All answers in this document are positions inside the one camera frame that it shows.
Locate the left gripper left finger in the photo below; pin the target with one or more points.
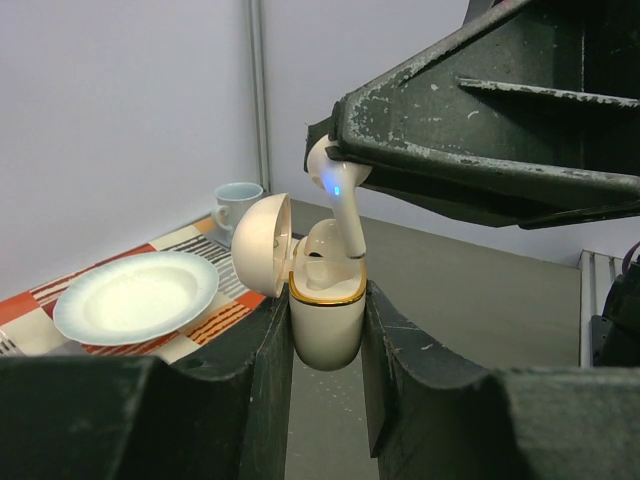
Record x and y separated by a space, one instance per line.
221 412

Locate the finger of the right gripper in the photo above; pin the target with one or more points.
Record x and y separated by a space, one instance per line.
527 115

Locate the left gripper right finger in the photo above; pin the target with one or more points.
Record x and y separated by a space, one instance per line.
433 414

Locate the beige square ring object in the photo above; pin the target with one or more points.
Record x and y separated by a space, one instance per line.
326 298

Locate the white earbud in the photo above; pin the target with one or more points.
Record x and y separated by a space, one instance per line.
339 179
324 242

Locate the white round plate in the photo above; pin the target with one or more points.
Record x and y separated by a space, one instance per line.
136 299

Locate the light blue mug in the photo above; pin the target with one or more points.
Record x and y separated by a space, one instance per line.
233 200

